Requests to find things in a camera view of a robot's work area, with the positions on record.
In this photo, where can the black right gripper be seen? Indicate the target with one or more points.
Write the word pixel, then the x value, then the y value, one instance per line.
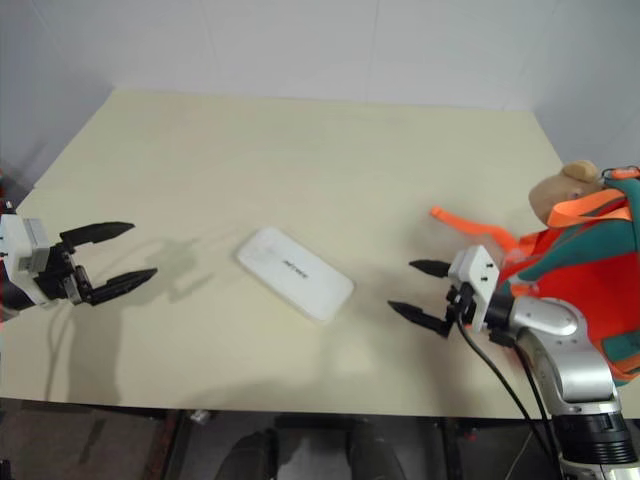
pixel 460 302

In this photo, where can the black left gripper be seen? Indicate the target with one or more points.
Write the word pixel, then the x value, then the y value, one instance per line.
pixel 60 280

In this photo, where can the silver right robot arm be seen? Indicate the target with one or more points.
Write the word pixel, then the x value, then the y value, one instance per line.
pixel 570 355

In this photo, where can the orange and green backpack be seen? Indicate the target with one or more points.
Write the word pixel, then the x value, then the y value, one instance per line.
pixel 595 270

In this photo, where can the white rectangular power bank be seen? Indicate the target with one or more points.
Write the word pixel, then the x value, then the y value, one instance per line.
pixel 295 272

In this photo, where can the tan plush toy head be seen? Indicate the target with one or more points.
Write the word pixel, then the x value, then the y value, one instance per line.
pixel 555 192

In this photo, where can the dark rounded shape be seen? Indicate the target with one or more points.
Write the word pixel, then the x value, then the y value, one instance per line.
pixel 250 457

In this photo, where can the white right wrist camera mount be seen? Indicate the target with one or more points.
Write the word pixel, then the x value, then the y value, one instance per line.
pixel 477 272

